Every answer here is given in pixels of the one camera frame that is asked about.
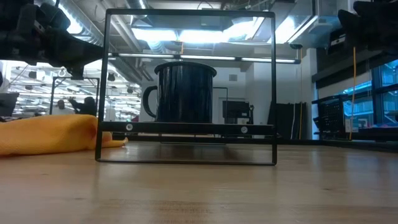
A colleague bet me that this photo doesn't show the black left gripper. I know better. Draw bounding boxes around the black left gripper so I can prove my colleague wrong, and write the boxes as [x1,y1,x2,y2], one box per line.
[0,0,105,80]

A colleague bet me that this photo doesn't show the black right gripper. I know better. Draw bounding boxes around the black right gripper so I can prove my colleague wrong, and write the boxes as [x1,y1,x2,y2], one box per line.
[328,0,398,55]

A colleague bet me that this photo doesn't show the black speckled enamel mug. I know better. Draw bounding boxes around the black speckled enamel mug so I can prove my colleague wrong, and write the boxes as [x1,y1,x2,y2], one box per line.
[142,60,218,124]

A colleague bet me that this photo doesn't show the person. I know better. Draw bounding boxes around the person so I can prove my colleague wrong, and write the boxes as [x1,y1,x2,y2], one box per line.
[51,99,75,116]
[68,96,98,117]

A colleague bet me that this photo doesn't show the dark monitor screen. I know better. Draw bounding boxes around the dark monitor screen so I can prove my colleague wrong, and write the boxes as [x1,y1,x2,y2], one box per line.
[0,92,21,118]

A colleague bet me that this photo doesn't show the orange cloth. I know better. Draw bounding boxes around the orange cloth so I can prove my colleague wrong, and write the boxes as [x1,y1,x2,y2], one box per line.
[0,114,129,157]

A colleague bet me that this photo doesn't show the black plastic crate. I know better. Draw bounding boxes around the black plastic crate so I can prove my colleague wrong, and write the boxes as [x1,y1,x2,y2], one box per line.
[316,97,346,135]

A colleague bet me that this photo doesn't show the black cabinet panel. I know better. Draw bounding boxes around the black cabinet panel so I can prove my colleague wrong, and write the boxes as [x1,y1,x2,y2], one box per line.
[267,102,308,141]

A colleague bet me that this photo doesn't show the long ceiling light bar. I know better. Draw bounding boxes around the long ceiling light bar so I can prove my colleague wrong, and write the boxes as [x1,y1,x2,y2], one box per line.
[107,52,302,65]

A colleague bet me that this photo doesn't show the black monitor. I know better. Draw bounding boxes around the black monitor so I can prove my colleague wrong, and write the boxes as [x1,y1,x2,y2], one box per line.
[221,100,251,125]

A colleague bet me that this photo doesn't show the black metal shelf frame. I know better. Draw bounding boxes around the black metal shelf frame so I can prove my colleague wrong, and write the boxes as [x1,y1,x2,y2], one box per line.
[95,8,278,167]

